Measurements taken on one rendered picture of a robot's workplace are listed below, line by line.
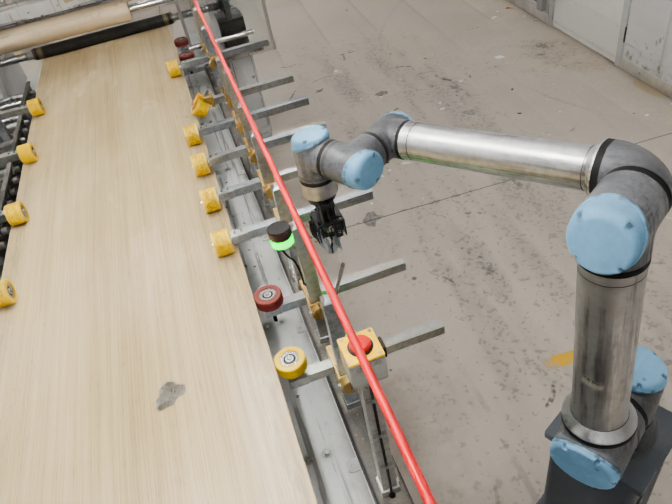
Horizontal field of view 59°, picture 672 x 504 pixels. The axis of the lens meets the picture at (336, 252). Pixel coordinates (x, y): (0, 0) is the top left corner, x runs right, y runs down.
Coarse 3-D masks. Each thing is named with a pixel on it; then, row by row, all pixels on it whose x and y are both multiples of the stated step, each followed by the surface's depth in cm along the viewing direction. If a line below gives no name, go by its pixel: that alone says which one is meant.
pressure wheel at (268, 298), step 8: (264, 288) 168; (272, 288) 167; (256, 296) 166; (264, 296) 166; (272, 296) 165; (280, 296) 165; (256, 304) 165; (264, 304) 163; (272, 304) 163; (280, 304) 166
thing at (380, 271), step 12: (384, 264) 174; (396, 264) 173; (348, 276) 173; (360, 276) 172; (372, 276) 172; (384, 276) 174; (324, 288) 171; (348, 288) 172; (288, 300) 169; (300, 300) 169; (276, 312) 169
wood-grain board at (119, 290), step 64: (64, 64) 334; (128, 64) 319; (64, 128) 270; (128, 128) 260; (64, 192) 227; (128, 192) 220; (192, 192) 213; (64, 256) 196; (128, 256) 190; (192, 256) 185; (0, 320) 176; (64, 320) 172; (128, 320) 168; (192, 320) 163; (256, 320) 160; (0, 384) 157; (64, 384) 153; (128, 384) 150; (192, 384) 147; (256, 384) 143; (0, 448) 141; (64, 448) 138; (128, 448) 135; (192, 448) 133; (256, 448) 130
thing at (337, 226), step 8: (328, 200) 144; (320, 208) 142; (328, 208) 143; (336, 208) 150; (312, 216) 149; (320, 216) 149; (328, 216) 146; (336, 216) 148; (320, 224) 147; (328, 224) 146; (336, 224) 147; (344, 224) 148; (320, 232) 152; (328, 232) 149; (336, 232) 149; (320, 240) 149
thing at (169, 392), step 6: (168, 384) 146; (174, 384) 147; (180, 384) 147; (162, 390) 145; (168, 390) 145; (174, 390) 144; (180, 390) 145; (186, 390) 145; (162, 396) 143; (168, 396) 144; (174, 396) 144; (156, 402) 144; (162, 402) 143; (168, 402) 142; (174, 402) 143; (162, 408) 142
